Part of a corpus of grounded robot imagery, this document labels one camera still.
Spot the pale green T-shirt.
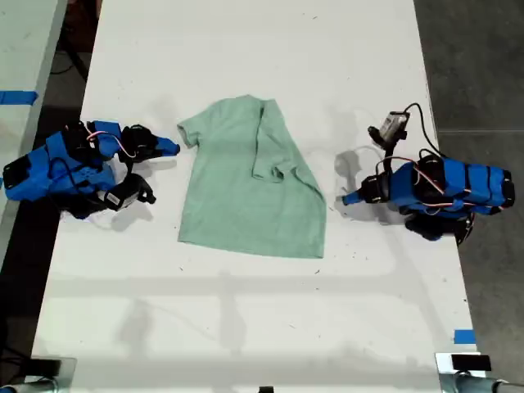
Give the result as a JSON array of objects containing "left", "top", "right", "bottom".
[{"left": 176, "top": 94, "right": 328, "bottom": 260}]

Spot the blue tape strip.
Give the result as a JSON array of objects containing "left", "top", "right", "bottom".
[
  {"left": 453, "top": 328, "right": 477, "bottom": 346},
  {"left": 0, "top": 90, "right": 39, "bottom": 106}
]

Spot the white side table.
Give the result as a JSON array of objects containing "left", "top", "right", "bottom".
[{"left": 0, "top": 0, "right": 70, "bottom": 263}]

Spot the metal plate with black box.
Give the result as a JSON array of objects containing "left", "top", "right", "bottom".
[
  {"left": 435, "top": 351, "right": 493, "bottom": 374},
  {"left": 29, "top": 356, "right": 78, "bottom": 378}
]

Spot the metal tube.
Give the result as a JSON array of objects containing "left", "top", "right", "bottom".
[
  {"left": 440, "top": 371, "right": 524, "bottom": 393},
  {"left": 0, "top": 377, "right": 59, "bottom": 393}
]

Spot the red and white wire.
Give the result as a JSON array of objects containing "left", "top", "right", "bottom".
[
  {"left": 409, "top": 161, "right": 468, "bottom": 210},
  {"left": 86, "top": 129, "right": 138, "bottom": 160}
]

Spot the black camera box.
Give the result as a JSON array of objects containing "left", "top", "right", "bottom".
[{"left": 102, "top": 173, "right": 158, "bottom": 213}]

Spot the silver camera box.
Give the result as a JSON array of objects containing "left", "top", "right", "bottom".
[{"left": 367, "top": 110, "right": 411, "bottom": 146}]

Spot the black camera cable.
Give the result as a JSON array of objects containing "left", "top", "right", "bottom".
[{"left": 403, "top": 102, "right": 445, "bottom": 159}]

